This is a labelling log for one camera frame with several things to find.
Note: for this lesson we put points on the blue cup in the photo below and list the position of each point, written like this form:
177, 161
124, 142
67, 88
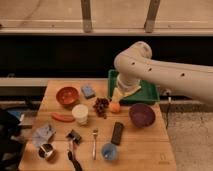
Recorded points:
109, 152

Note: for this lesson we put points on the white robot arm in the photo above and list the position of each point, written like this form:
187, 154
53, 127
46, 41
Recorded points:
135, 64

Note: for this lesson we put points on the orange fruit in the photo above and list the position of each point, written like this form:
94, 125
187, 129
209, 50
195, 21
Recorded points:
114, 107

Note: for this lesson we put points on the black handled brush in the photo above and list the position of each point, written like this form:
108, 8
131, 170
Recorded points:
74, 140

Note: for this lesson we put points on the red bowl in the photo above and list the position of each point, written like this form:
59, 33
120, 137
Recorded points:
67, 96

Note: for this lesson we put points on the green plastic tray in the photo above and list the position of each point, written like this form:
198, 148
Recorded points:
148, 93

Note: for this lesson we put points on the blue sponge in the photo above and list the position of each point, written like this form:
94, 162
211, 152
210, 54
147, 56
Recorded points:
88, 92

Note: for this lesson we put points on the silver fork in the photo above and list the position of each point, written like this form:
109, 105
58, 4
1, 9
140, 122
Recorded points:
95, 134

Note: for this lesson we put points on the purple grapes bunch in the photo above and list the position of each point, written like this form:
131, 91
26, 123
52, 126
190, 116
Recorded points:
100, 106

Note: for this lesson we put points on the metal cup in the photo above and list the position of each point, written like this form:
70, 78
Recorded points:
46, 151

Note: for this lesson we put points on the orange carrot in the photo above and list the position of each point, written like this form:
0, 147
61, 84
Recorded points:
62, 118

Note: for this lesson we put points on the crumpled blue-white cloth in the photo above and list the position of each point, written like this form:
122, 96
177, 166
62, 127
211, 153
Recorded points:
42, 135

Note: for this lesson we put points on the black bag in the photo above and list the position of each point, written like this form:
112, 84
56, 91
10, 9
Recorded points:
10, 150

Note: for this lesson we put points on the purple bowl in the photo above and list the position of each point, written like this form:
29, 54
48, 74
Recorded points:
141, 115

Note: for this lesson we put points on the black remote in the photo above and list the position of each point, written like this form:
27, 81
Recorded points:
117, 133

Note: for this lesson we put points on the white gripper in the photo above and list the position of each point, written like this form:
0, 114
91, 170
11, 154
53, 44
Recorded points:
123, 90

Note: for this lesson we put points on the white cup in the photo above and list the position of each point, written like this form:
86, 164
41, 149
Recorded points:
80, 113

